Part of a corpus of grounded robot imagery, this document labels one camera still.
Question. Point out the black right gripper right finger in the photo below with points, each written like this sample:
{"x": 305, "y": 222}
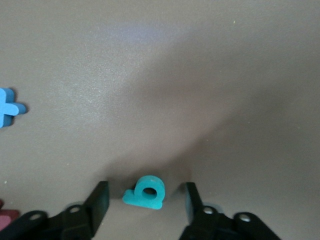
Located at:
{"x": 195, "y": 207}

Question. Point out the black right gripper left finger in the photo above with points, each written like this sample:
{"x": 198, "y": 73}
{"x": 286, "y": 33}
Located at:
{"x": 98, "y": 207}

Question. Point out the teal foam letter b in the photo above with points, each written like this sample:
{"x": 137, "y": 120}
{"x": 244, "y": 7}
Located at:
{"x": 140, "y": 200}

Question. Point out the red foam letter z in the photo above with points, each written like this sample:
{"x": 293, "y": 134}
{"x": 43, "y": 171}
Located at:
{"x": 7, "y": 217}

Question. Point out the blue foam letter x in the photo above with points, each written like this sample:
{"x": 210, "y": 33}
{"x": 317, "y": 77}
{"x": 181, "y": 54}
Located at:
{"x": 7, "y": 107}

